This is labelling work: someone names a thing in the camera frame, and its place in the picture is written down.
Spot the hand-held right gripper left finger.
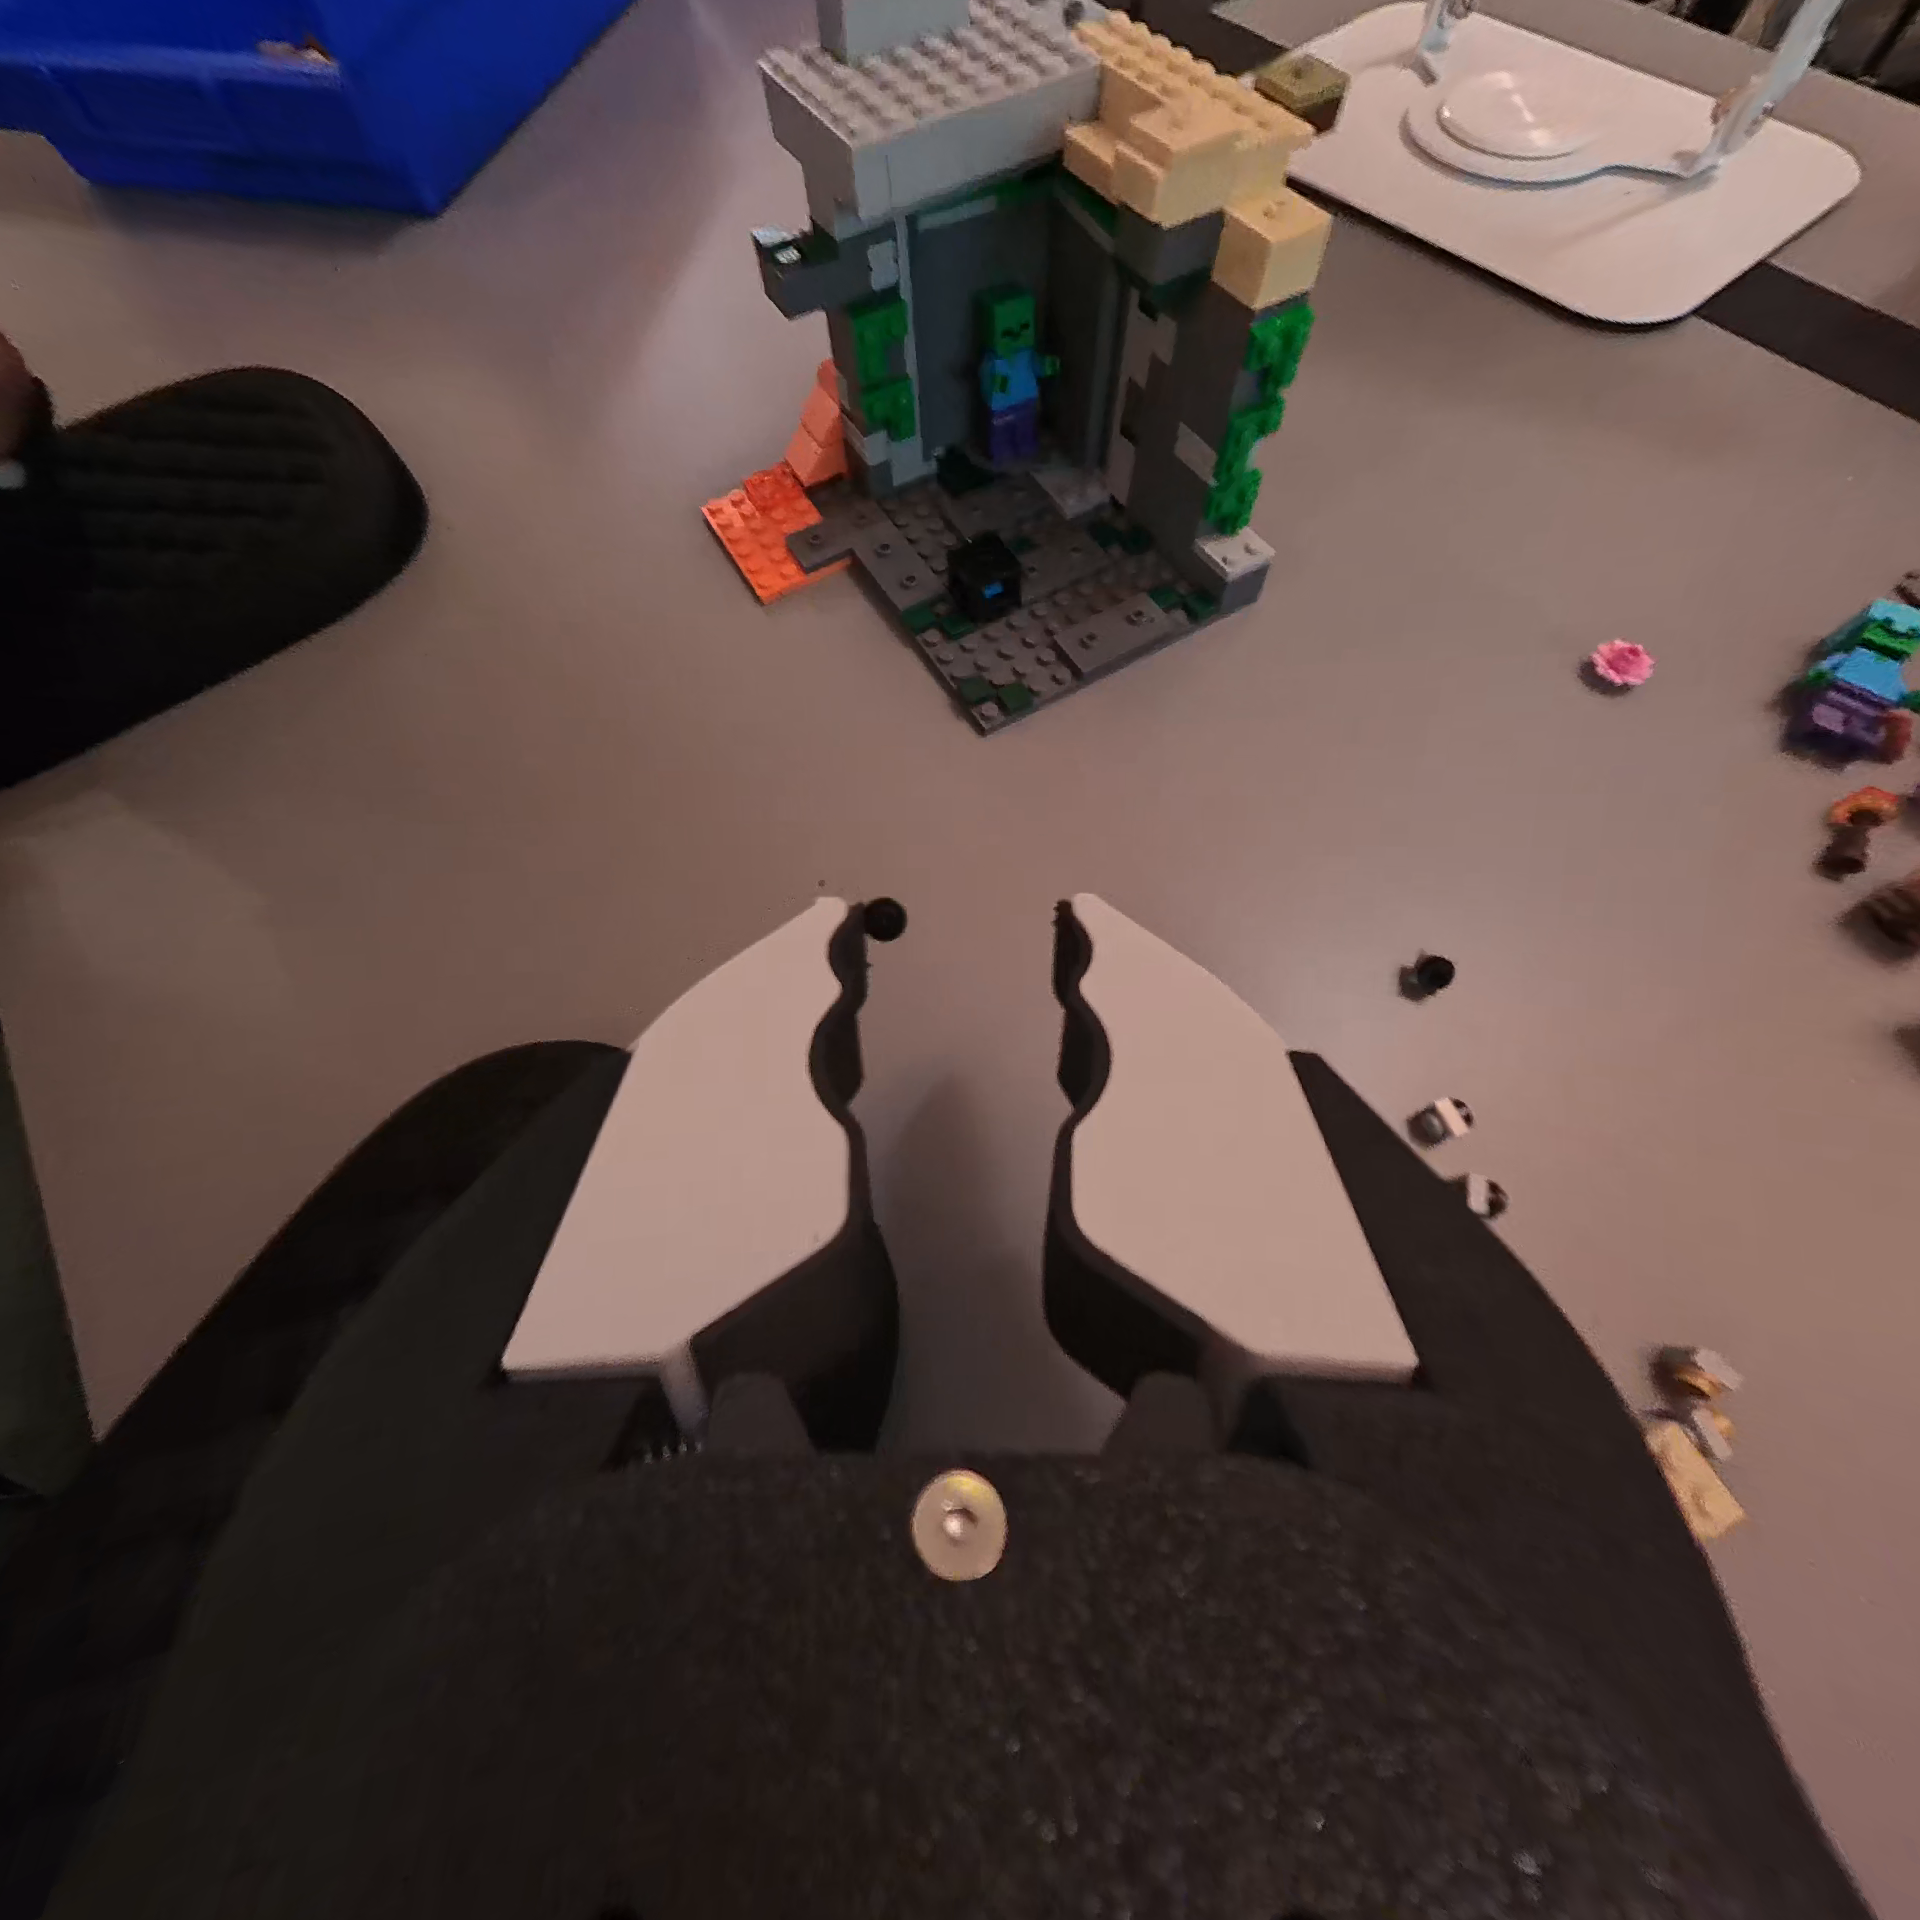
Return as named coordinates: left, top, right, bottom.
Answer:
left=497, top=895, right=903, bottom=1453

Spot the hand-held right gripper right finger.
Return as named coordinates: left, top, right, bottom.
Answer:
left=1041, top=891, right=1422, bottom=1453

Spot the tan toy brick with clip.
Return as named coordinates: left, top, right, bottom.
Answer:
left=1640, top=1411, right=1749, bottom=1547

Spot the blue plastic bin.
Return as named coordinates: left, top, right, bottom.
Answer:
left=0, top=0, right=640, bottom=215

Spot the grey desk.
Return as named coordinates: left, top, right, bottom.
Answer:
left=0, top=0, right=1920, bottom=1920

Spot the heap of colourful toy pieces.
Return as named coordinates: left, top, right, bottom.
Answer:
left=1782, top=570, right=1920, bottom=886

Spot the green toy zombie figure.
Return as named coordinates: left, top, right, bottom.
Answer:
left=972, top=285, right=1065, bottom=466

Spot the white rounded board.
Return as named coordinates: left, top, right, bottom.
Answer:
left=1286, top=0, right=1865, bottom=327

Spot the toy brick building model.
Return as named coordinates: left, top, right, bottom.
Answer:
left=702, top=0, right=1337, bottom=735

